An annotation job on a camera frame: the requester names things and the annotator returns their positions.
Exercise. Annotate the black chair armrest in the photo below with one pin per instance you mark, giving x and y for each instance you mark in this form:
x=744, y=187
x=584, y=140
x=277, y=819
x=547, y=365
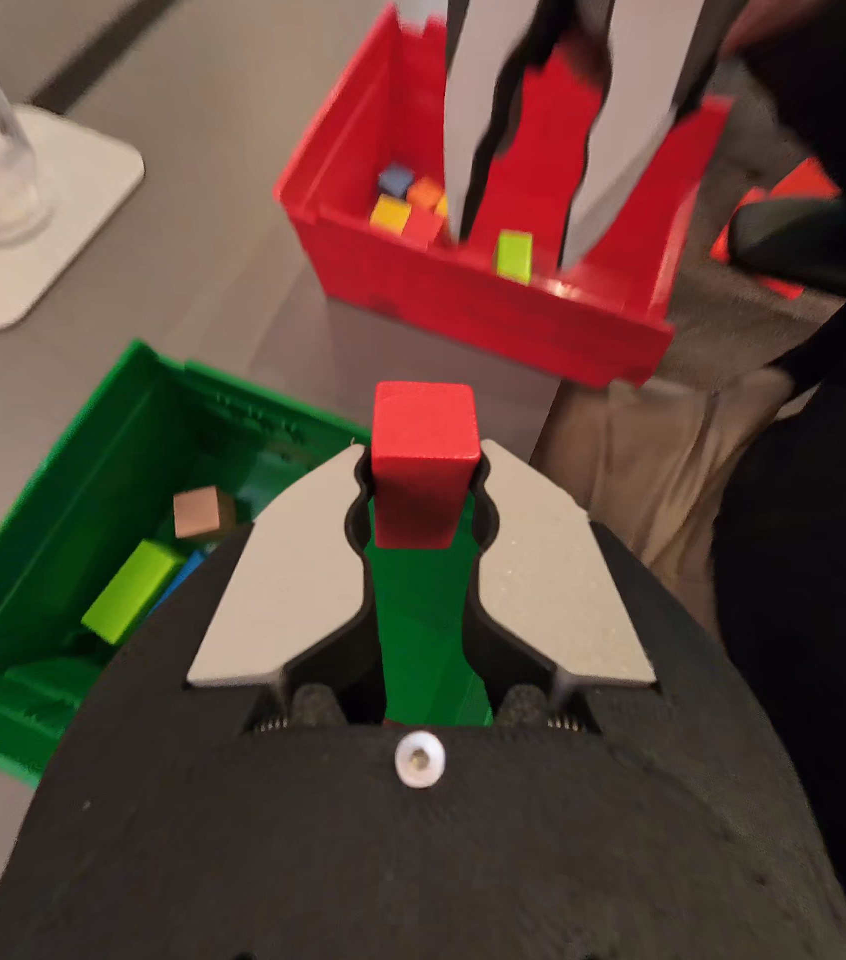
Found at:
x=805, y=240

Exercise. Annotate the brown wooden cube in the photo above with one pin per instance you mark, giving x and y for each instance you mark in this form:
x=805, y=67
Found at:
x=201, y=514

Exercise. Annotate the blue wooden block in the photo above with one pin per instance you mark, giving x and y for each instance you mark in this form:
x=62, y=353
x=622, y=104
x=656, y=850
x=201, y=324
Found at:
x=186, y=574

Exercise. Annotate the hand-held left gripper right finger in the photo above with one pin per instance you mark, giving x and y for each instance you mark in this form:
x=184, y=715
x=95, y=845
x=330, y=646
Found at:
x=558, y=585

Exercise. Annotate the person's right forearm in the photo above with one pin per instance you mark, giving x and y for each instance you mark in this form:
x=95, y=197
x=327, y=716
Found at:
x=835, y=90

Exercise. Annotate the short lime green block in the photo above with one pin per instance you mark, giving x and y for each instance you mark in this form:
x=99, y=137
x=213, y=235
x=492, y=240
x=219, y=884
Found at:
x=513, y=256

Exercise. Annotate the orange wooden cube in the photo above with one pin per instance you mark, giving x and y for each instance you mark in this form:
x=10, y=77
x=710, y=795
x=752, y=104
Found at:
x=425, y=193

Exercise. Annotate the green plastic bin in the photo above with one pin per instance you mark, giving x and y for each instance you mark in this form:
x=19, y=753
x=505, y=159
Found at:
x=77, y=480

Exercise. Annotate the red plastic bin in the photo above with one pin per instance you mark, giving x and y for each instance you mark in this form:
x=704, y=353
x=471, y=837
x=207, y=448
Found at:
x=483, y=315

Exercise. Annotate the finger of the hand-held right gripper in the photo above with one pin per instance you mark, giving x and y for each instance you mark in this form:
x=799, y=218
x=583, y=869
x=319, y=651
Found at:
x=629, y=105
x=471, y=90

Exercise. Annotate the person's khaki trouser leg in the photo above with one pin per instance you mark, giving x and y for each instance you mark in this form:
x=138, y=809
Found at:
x=640, y=465

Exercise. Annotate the blue wooden cube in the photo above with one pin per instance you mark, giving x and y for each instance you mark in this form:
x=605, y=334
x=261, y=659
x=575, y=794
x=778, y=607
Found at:
x=395, y=180

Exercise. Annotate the red wooden cube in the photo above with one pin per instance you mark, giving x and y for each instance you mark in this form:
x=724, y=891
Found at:
x=423, y=229

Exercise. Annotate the long lime green block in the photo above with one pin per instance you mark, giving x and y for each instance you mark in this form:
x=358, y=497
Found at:
x=130, y=592

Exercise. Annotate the white stand base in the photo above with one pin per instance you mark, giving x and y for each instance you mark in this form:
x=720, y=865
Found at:
x=85, y=195

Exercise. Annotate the red wooden block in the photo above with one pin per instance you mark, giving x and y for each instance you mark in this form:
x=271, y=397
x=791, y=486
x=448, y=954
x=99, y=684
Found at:
x=424, y=465

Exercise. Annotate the yellow wooden cube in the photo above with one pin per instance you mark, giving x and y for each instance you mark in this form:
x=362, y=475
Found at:
x=390, y=214

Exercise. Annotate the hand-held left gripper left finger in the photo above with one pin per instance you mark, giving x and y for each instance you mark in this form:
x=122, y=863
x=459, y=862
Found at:
x=280, y=585

